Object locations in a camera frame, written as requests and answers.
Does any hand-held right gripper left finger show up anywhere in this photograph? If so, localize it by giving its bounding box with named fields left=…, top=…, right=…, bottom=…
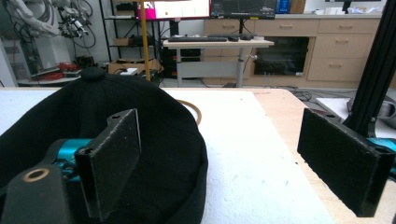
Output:
left=74, top=107, right=143, bottom=222

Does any black metal frame post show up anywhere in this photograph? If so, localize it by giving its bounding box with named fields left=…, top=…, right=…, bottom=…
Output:
left=343, top=0, right=396, bottom=138

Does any monitor with pink screen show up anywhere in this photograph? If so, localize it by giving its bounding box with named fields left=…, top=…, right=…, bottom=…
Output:
left=136, top=0, right=212, bottom=21

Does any height-adjustable desk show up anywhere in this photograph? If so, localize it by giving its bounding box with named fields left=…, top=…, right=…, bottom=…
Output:
left=162, top=38, right=275, bottom=88

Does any black baseball cap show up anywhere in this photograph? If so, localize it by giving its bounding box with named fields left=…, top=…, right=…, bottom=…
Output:
left=0, top=66, right=209, bottom=224

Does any black wire shelf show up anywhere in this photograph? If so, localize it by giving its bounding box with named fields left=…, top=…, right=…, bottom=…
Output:
left=98, top=0, right=163, bottom=63

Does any cardboard box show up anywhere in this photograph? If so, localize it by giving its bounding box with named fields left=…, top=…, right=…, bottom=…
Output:
left=107, top=58, right=163, bottom=76

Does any brown ring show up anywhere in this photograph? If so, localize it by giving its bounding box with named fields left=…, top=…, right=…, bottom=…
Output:
left=176, top=98, right=203, bottom=126

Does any dark monitor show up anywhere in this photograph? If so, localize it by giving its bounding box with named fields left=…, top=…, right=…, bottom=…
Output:
left=210, top=0, right=278, bottom=20

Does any black keyboard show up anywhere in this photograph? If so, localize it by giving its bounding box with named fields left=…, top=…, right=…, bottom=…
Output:
left=167, top=35, right=229, bottom=43

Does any wooden drawer cabinet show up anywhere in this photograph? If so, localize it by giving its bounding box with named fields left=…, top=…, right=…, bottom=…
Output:
left=203, top=12, right=396, bottom=90

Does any white foam mat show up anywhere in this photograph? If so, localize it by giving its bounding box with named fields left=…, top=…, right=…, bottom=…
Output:
left=0, top=88, right=336, bottom=224

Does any red cable bundle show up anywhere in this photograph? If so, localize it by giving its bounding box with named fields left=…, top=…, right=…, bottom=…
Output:
left=36, top=61, right=80, bottom=82

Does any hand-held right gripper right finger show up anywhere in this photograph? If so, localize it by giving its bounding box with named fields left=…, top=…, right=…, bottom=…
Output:
left=296, top=107, right=396, bottom=218

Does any yellow pole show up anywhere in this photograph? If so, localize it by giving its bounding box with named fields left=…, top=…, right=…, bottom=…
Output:
left=139, top=0, right=151, bottom=82

